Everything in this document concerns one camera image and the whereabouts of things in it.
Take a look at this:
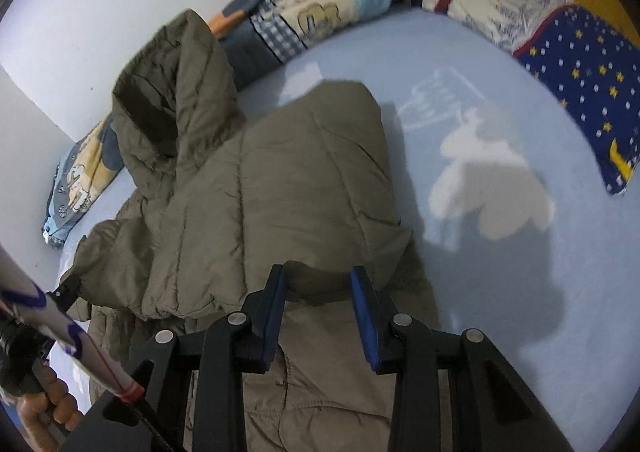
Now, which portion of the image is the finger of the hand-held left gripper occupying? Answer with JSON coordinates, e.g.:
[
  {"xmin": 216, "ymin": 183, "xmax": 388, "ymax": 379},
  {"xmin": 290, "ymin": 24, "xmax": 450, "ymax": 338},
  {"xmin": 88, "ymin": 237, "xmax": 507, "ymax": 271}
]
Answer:
[{"xmin": 51, "ymin": 276, "xmax": 82, "ymax": 315}]

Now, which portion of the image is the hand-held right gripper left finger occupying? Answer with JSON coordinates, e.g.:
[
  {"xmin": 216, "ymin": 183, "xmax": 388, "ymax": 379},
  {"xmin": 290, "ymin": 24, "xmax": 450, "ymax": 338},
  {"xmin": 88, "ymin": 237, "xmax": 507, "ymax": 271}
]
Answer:
[{"xmin": 65, "ymin": 264, "xmax": 288, "ymax": 452}]

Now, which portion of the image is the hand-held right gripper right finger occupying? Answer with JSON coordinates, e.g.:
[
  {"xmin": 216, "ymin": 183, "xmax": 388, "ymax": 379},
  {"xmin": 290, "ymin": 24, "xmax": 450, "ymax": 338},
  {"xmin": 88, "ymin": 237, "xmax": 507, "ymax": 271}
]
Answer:
[{"xmin": 350, "ymin": 266, "xmax": 573, "ymax": 452}]

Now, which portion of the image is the olive puffer jacket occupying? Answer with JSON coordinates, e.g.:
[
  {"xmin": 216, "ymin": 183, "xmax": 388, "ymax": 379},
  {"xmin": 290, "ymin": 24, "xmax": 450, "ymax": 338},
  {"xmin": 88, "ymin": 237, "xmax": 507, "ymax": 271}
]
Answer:
[{"xmin": 62, "ymin": 9, "xmax": 441, "ymax": 452}]

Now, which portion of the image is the person's left hand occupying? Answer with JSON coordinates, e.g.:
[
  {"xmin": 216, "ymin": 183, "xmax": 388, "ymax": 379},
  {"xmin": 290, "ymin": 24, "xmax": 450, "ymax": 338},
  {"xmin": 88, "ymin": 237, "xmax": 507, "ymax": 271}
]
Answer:
[{"xmin": 17, "ymin": 364, "xmax": 86, "ymax": 452}]

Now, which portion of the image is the star printed pillow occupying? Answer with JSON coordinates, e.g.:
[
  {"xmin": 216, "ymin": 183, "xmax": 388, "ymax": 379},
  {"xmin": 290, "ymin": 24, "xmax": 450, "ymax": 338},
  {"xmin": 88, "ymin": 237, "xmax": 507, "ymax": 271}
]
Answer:
[{"xmin": 422, "ymin": 0, "xmax": 640, "ymax": 197}]

